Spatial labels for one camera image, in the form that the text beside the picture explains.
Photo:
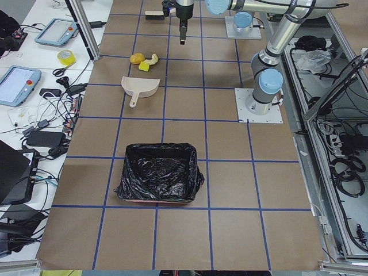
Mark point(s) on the lower blue teach pendant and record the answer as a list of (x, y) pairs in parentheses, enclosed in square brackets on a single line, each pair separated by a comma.
[(17, 84)]

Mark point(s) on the blue teach pendant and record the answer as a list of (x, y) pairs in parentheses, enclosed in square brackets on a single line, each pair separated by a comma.
[(17, 84), (57, 33)]

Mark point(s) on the black laptop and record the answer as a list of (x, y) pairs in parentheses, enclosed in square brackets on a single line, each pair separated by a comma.
[(18, 171)]

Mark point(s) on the aluminium frame post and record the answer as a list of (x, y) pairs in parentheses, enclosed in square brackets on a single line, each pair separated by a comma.
[(80, 18)]

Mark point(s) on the upper blue teach pendant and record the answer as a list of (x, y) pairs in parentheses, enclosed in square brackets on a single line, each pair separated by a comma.
[(57, 33)]

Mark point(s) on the curved pale bread piece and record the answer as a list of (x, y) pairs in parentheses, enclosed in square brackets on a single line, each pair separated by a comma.
[(152, 61)]

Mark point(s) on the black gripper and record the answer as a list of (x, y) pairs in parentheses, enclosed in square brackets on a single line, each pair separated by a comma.
[(183, 12)]

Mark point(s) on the beige plastic dustpan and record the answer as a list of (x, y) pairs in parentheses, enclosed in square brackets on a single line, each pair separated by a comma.
[(139, 88)]

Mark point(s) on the crumpled white cloth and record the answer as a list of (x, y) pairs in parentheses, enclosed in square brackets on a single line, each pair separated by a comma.
[(314, 61)]

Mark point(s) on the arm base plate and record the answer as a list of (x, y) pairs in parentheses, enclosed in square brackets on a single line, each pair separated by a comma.
[(250, 111), (251, 32)]

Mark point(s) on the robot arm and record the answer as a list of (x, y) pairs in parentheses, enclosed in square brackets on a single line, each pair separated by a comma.
[(268, 80), (243, 22)]

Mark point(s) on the yellow tape roll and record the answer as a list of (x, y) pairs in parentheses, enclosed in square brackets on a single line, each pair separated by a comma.
[(66, 57)]

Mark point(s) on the brown potato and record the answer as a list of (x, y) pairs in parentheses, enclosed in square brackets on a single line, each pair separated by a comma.
[(137, 58)]

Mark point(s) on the bin with black bag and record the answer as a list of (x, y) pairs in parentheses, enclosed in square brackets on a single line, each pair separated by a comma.
[(160, 172)]

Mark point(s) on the black power adapter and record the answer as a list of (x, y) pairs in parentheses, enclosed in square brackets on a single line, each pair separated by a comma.
[(45, 139)]

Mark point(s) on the black cloth bundle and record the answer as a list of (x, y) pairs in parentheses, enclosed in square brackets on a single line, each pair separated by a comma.
[(311, 43)]

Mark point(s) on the yellow sponge piece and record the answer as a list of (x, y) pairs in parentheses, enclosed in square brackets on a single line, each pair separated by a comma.
[(143, 66)]

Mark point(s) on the black handled scissors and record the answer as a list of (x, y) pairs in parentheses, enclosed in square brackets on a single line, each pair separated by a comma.
[(60, 71)]

